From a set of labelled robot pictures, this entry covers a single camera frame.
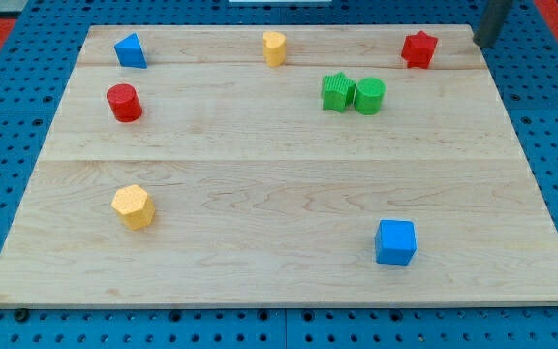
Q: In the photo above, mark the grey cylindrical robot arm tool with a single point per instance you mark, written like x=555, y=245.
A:
x=492, y=22

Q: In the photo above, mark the light wooden board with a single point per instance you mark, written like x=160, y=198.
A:
x=265, y=199

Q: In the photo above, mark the green star block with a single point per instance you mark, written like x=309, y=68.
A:
x=338, y=92

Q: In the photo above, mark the green cylinder block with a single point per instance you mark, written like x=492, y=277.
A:
x=369, y=95

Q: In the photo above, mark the blue cube block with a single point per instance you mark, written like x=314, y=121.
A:
x=395, y=242

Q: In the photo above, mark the yellow hexagon block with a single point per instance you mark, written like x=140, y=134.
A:
x=134, y=207

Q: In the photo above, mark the red cylinder block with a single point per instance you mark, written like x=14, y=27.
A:
x=124, y=102

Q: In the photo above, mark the red star block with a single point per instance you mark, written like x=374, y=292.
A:
x=418, y=50

